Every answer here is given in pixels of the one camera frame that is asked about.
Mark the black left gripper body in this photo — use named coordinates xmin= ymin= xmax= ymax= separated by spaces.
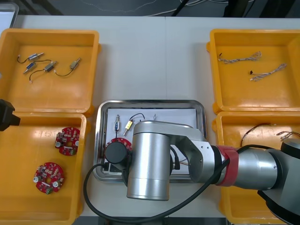
xmin=0 ymin=98 xmax=15 ymax=132

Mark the black floor cable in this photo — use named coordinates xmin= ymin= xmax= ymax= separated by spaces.
xmin=171 ymin=0 xmax=189 ymax=17

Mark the white floor cable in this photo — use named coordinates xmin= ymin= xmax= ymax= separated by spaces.
xmin=81 ymin=0 xmax=213 ymax=16

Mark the round red circuit board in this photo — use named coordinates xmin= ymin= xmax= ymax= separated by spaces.
xmin=32 ymin=161 xmax=64 ymax=195
xmin=106 ymin=137 xmax=133 ymax=153
xmin=55 ymin=126 xmax=80 ymax=156

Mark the group of metal solenoids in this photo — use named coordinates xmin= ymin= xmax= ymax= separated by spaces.
xmin=16 ymin=52 xmax=82 ymax=84

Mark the blue label metal solenoid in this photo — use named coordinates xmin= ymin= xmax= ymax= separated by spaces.
xmin=113 ymin=114 xmax=120 ymax=141

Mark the brass coloured metal solenoid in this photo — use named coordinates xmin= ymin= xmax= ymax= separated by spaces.
xmin=123 ymin=113 xmax=145 ymax=136

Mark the white paper sheet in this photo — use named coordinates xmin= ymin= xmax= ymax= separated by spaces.
xmin=103 ymin=107 xmax=197 ymax=175

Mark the yellow-orange plastic bin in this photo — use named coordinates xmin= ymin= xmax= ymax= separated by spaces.
xmin=212 ymin=111 xmax=300 ymax=225
xmin=206 ymin=28 xmax=300 ymax=115
xmin=0 ymin=112 xmax=91 ymax=225
xmin=0 ymin=28 xmax=102 ymax=117

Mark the small steel tray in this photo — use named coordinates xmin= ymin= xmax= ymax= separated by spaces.
xmin=0 ymin=2 xmax=19 ymax=30

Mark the red black wire harness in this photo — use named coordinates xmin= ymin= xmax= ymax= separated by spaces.
xmin=241 ymin=123 xmax=277 ymax=142

